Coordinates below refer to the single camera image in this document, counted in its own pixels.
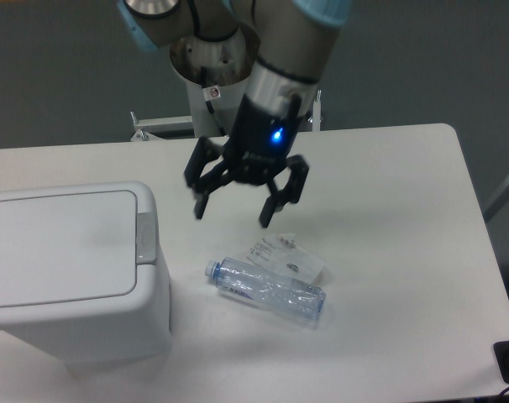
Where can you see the clear plastic bag with parts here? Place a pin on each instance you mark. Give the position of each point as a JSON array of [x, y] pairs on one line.
[[283, 255]]

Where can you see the white plastic trash can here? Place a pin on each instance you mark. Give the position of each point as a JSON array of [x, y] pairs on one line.
[[82, 274]]

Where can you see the white metal frame at right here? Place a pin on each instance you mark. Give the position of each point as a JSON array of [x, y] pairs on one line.
[[498, 199]]

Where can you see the clear crushed plastic bottle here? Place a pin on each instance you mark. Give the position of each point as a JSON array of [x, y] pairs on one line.
[[262, 287]]

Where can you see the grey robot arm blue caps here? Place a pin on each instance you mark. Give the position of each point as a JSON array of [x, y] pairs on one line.
[[332, 14]]

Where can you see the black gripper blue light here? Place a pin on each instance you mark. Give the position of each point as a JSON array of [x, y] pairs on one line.
[[257, 150]]

